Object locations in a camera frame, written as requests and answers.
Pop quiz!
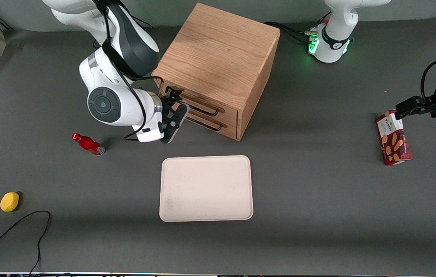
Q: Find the small red bottle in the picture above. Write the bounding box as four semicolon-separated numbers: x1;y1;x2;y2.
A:
71;132;106;156

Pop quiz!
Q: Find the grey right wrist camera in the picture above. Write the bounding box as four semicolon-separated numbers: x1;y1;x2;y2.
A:
161;104;190;144

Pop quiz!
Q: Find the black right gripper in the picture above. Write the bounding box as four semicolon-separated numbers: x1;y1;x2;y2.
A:
162;86;189;117

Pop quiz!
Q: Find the yellow lemon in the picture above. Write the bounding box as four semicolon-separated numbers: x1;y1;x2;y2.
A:
0;191;20;213

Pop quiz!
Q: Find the thin black table cable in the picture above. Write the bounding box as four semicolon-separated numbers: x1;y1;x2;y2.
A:
0;210;52;276

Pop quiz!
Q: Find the oak wooden drawer cabinet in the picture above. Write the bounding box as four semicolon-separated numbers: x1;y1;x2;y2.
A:
151;3;281;142

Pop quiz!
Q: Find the red shortbread cookie box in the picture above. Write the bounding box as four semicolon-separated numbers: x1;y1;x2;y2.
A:
375;110;413;166

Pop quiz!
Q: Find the black right arm base cable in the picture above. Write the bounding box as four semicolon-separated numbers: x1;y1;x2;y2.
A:
131;15;155;30

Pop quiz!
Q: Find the black left arm base cable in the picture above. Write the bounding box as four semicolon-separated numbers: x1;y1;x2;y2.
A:
263;22;313;44

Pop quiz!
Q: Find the beige rectangular tray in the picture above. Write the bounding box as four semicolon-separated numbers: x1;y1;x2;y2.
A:
159;155;254;223

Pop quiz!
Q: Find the black arm base cable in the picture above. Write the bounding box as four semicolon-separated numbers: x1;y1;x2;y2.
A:
131;15;155;30
263;22;313;44

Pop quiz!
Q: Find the black cable strapped along arm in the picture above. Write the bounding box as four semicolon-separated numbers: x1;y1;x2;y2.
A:
94;0;165;142

